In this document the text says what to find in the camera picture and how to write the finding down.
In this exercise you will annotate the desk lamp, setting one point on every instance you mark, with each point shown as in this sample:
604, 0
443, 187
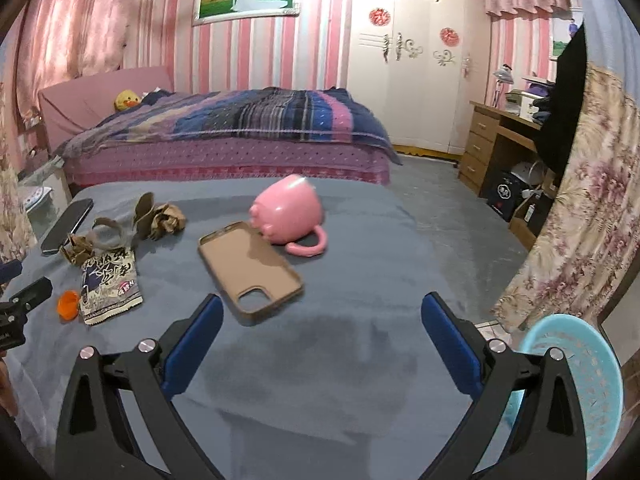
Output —
502, 76

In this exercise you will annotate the red paper decoration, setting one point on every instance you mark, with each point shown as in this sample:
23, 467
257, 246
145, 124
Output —
379, 17
449, 36

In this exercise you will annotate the grey tablecloth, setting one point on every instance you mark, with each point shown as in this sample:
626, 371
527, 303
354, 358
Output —
325, 360

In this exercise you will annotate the blue and floral curtain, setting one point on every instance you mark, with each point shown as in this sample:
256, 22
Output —
590, 185

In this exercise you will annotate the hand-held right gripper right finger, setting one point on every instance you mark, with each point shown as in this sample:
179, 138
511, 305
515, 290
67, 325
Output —
450, 342

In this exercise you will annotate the brown paper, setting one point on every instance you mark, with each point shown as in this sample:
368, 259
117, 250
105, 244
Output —
76, 252

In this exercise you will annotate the person's left hand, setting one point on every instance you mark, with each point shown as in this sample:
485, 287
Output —
6, 385

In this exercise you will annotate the small wall picture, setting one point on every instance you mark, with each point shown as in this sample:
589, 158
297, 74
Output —
562, 35

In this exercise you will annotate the bed with striped blanket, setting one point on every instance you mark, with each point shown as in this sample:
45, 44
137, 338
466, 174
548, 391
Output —
250, 115

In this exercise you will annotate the black box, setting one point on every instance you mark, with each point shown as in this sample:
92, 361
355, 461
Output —
505, 192

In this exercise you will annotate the black hanging garment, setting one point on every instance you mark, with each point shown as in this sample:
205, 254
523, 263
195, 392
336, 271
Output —
565, 110

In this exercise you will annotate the black phone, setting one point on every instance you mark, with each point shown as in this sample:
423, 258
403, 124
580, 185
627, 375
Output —
65, 227

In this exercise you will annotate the pink curtain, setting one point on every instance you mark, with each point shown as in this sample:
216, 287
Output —
80, 20

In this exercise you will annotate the white fan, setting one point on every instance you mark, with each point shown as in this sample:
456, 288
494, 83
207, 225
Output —
532, 172

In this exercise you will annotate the wooden desk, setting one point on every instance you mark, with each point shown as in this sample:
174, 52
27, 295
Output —
480, 140

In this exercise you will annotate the yellow duck plush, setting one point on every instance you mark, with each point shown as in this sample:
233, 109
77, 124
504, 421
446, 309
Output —
125, 101

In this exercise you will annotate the small green stool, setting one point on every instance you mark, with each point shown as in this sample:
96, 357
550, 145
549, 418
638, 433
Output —
42, 195

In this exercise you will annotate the dark paper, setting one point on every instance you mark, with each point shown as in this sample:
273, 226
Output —
169, 220

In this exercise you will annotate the turquoise plastic basket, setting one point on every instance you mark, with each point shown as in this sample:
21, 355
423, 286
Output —
595, 385

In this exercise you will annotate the white box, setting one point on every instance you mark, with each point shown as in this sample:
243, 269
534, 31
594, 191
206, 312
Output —
520, 102

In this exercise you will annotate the cardboard box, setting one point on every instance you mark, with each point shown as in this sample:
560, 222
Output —
530, 220

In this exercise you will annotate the pink pig mug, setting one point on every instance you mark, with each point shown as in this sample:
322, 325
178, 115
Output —
287, 210

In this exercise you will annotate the small orange peel piece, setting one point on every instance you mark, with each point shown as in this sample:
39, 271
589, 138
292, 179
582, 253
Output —
68, 305

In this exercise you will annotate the patterned snack packet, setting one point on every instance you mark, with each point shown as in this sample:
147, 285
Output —
110, 285

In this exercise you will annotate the purple dotted bed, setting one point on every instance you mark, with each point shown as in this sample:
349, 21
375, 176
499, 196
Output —
225, 160

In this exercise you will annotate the white wardrobe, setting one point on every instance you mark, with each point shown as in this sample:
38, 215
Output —
420, 95

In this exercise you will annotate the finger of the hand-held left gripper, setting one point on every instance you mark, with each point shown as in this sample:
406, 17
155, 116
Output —
30, 295
9, 272

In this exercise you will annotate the brown phone case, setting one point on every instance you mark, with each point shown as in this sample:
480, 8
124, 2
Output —
250, 260

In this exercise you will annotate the dark blue cloth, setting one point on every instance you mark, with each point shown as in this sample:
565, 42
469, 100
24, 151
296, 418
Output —
155, 97

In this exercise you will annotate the beige floral curtain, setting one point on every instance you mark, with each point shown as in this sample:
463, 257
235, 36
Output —
15, 210

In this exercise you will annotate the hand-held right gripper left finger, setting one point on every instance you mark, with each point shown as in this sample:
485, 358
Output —
192, 342

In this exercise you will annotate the pink headboard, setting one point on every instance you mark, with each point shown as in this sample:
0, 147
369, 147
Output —
75, 105

